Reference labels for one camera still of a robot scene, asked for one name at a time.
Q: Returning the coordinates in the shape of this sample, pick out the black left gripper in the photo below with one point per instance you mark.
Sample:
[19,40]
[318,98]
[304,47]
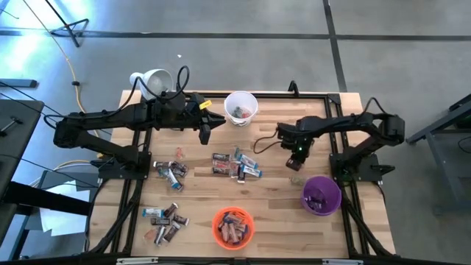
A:
[195,114]

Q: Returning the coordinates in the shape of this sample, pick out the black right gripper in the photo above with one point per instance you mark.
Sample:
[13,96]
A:
[298,138]

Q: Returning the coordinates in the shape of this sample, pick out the red gummy candy packet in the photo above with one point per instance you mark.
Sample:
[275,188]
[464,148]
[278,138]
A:
[179,153]
[239,115]
[150,233]
[247,115]
[222,164]
[234,168]

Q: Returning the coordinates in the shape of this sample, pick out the white plastic bucket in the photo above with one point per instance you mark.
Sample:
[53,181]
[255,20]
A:
[241,97]

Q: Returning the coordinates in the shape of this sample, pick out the purple plastic basket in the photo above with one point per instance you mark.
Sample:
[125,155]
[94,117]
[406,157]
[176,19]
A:
[329,189]

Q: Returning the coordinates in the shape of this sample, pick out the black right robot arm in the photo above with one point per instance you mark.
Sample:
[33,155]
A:
[349,123]

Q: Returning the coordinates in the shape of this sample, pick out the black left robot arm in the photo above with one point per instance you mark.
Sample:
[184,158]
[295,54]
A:
[110,116]

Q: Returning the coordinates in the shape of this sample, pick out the silver candy bar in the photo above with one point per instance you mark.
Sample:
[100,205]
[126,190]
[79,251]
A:
[159,235]

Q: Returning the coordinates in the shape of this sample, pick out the orange plastic basket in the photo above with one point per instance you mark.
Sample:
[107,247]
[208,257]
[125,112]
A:
[217,241]

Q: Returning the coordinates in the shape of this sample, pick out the black metal cart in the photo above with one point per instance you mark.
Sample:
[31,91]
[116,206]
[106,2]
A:
[441,124]

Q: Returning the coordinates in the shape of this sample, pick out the black tripod stand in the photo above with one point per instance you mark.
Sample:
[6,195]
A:
[75,38]

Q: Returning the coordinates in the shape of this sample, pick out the white paper sheets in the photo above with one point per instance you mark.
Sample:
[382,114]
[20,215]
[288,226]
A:
[62,221]

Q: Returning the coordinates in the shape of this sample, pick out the black hand tool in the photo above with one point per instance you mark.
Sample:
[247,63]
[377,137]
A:
[13,120]

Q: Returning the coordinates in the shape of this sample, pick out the black side table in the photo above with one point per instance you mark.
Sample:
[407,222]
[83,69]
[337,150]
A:
[14,165]

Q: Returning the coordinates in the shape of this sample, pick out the black aluminium table frame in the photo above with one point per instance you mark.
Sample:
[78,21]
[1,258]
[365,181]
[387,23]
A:
[276,95]

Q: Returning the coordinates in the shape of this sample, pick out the black frame clamp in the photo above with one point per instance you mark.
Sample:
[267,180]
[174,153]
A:
[293,88]

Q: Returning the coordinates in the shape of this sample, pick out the white metal bracket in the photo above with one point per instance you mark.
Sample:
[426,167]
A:
[342,262]
[136,261]

